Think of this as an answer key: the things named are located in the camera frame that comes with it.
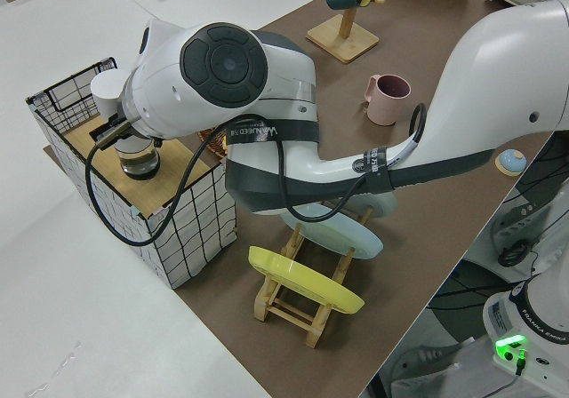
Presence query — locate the yellow plate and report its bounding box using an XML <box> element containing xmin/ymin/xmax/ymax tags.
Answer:
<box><xmin>247</xmin><ymin>245</ymin><xmax>366</xmax><ymax>315</ymax></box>

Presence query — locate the wire grid wooden shelf box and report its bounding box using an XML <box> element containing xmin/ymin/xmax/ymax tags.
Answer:
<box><xmin>25</xmin><ymin>56</ymin><xmax>238</xmax><ymax>291</ymax></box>

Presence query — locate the light blue plate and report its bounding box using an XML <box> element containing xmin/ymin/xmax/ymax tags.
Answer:
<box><xmin>326</xmin><ymin>191</ymin><xmax>397</xmax><ymax>220</ymax></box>

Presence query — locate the brown table mat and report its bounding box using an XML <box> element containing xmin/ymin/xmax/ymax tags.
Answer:
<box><xmin>175</xmin><ymin>0</ymin><xmax>555</xmax><ymax>398</ymax></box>

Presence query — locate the white power strip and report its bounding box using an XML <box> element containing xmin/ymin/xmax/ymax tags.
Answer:
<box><xmin>488</xmin><ymin>197</ymin><xmax>557</xmax><ymax>268</ymax></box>

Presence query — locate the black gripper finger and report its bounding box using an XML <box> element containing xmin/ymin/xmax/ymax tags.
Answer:
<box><xmin>93</xmin><ymin>120</ymin><xmax>134</xmax><ymax>151</ymax></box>

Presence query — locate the wooden plate rack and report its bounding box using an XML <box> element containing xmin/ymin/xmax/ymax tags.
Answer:
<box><xmin>252</xmin><ymin>206</ymin><xmax>375</xmax><ymax>350</ymax></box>

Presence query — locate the white glass water kettle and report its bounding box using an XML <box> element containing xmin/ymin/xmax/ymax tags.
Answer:
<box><xmin>90</xmin><ymin>70</ymin><xmax>162</xmax><ymax>181</ymax></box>

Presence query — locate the wooden mug stand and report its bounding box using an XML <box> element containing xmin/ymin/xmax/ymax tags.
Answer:
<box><xmin>305</xmin><ymin>0</ymin><xmax>381</xmax><ymax>65</ymax></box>

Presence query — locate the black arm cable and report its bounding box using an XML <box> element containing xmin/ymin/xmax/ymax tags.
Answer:
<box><xmin>84</xmin><ymin>103</ymin><xmax>429</xmax><ymax>249</ymax></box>

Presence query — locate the pale grey plate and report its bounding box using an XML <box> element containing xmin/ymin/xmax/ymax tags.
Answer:
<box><xmin>282</xmin><ymin>202</ymin><xmax>384</xmax><ymax>261</ymax></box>

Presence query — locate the pink mug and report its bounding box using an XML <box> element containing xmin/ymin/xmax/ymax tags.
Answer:
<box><xmin>364</xmin><ymin>74</ymin><xmax>412</xmax><ymax>126</ymax></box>

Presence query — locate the brown wicker basket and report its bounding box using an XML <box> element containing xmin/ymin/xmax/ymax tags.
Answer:
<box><xmin>197</xmin><ymin>126</ymin><xmax>230</xmax><ymax>158</ymax></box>

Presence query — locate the blue dome bell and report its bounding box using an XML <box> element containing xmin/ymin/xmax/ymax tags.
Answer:
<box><xmin>494</xmin><ymin>148</ymin><xmax>529</xmax><ymax>177</ymax></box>

